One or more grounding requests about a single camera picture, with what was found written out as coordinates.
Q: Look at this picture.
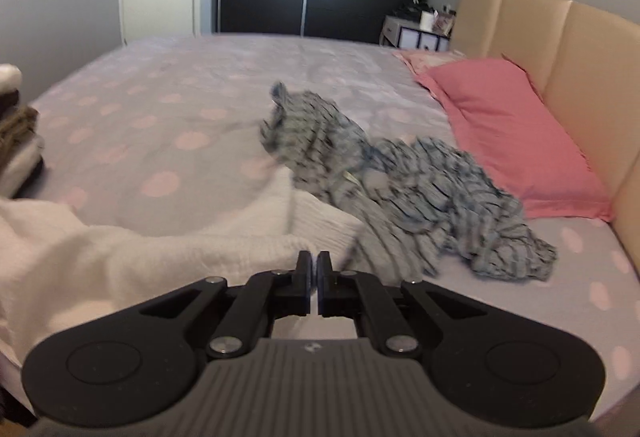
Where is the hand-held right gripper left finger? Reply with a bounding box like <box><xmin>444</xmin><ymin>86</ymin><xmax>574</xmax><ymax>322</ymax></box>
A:
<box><xmin>140</xmin><ymin>250</ymin><xmax>315</xmax><ymax>359</ymax></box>

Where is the bed with pink-dotted sheet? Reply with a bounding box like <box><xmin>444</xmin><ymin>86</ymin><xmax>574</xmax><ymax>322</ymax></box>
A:
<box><xmin>0</xmin><ymin>33</ymin><xmax>639</xmax><ymax>424</ymax></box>

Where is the plain pink pillow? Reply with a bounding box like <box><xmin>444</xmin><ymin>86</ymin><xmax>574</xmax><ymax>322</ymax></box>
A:
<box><xmin>414</xmin><ymin>57</ymin><xmax>615</xmax><ymax>223</ymax></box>

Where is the white garment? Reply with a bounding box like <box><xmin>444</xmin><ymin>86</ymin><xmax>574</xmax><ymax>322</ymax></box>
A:
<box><xmin>0</xmin><ymin>166</ymin><xmax>373</xmax><ymax>368</ymax></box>

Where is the black item on nightstand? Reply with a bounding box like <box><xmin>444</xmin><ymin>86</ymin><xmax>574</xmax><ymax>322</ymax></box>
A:
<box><xmin>392</xmin><ymin>0</ymin><xmax>434</xmax><ymax>20</ymax></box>

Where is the olive brown folded cloth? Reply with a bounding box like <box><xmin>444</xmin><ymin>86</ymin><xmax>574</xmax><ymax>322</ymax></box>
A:
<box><xmin>0</xmin><ymin>106</ymin><xmax>41</xmax><ymax>164</ymax></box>

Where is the blue-grey patterned garment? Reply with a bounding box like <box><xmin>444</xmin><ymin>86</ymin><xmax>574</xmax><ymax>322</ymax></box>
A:
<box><xmin>345</xmin><ymin>136</ymin><xmax>559</xmax><ymax>284</ymax></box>

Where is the white nightstand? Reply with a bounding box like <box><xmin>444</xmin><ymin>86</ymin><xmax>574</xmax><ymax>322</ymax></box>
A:
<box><xmin>379</xmin><ymin>14</ymin><xmax>453</xmax><ymax>53</ymax></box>

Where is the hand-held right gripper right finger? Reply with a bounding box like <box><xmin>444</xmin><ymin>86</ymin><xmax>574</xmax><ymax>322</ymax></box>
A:
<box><xmin>318</xmin><ymin>251</ymin><xmax>487</xmax><ymax>358</ymax></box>

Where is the pink patterned pillow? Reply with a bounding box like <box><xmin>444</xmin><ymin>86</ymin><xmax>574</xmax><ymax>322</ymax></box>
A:
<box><xmin>392</xmin><ymin>49</ymin><xmax>469</xmax><ymax>78</ymax></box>

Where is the beige padded headboard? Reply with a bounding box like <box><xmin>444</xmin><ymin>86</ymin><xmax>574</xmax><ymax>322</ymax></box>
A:
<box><xmin>450</xmin><ymin>0</ymin><xmax>640</xmax><ymax>279</ymax></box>

